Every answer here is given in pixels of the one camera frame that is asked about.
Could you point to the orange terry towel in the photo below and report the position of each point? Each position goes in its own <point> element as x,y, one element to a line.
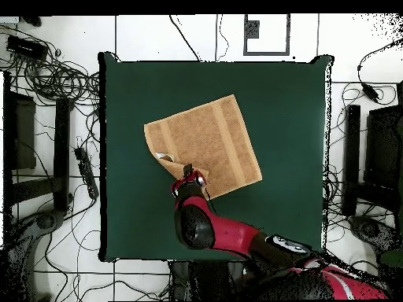
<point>207,138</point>

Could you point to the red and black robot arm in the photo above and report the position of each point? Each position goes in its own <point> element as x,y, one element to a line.
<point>226,232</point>

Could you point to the dark green table cloth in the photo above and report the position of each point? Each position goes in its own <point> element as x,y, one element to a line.
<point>141,220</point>

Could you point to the black power strip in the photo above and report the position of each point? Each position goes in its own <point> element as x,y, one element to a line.
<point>86,173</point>

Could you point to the black inline power adapter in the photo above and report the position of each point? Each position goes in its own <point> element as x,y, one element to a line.
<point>370,92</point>

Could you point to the black rectangular box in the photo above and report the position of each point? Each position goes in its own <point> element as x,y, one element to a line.
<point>26,47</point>

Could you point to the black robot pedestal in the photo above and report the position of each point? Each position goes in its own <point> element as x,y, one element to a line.
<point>201,280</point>

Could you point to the black frame stand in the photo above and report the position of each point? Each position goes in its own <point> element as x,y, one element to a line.
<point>352,157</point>
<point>61,141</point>

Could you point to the grey square floor frame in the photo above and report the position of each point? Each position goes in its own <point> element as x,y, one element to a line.
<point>267,53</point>

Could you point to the dark grey pedestal leg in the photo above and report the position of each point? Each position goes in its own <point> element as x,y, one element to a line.
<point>371,229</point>
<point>47,221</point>

